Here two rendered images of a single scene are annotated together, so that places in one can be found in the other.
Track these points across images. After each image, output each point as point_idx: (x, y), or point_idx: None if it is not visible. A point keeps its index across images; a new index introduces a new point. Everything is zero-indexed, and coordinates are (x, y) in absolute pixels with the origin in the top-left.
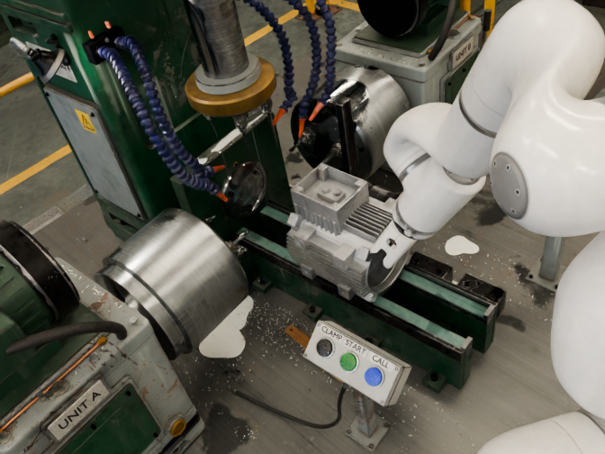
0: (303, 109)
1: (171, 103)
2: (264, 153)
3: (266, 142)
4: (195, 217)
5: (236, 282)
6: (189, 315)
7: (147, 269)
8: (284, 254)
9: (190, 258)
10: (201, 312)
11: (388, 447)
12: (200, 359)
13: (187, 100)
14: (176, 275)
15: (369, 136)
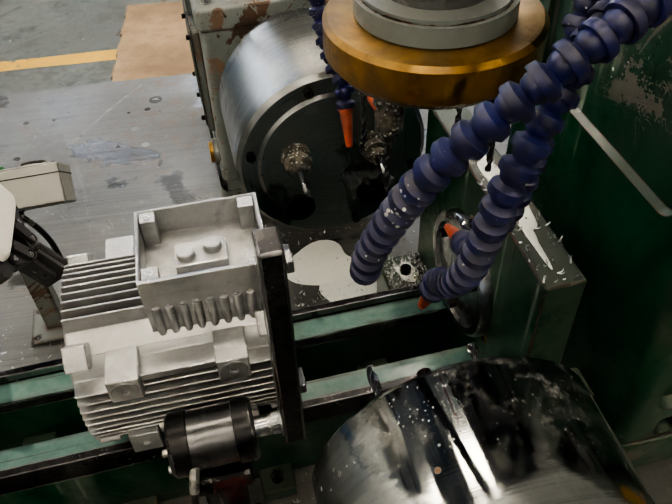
0: (426, 273)
1: (602, 67)
2: (503, 304)
3: (513, 302)
4: (309, 75)
5: (233, 152)
6: (222, 91)
7: (272, 26)
8: (326, 323)
9: (258, 69)
10: (223, 108)
11: (21, 327)
12: (315, 235)
13: (621, 107)
14: (249, 56)
15: (327, 463)
